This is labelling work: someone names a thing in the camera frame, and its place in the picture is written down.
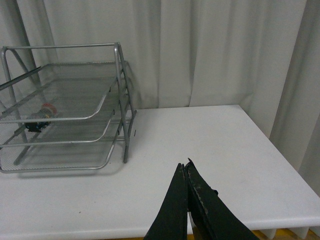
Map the silver mesh three-tier rack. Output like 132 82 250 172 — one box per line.
0 42 137 173

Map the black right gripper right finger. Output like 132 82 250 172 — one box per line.
186 160 258 240

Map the white curtain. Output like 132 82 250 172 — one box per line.
0 0 320 176

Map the red emergency stop button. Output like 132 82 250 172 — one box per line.
24 103 57 133

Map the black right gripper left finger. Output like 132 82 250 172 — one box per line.
145 163 188 240

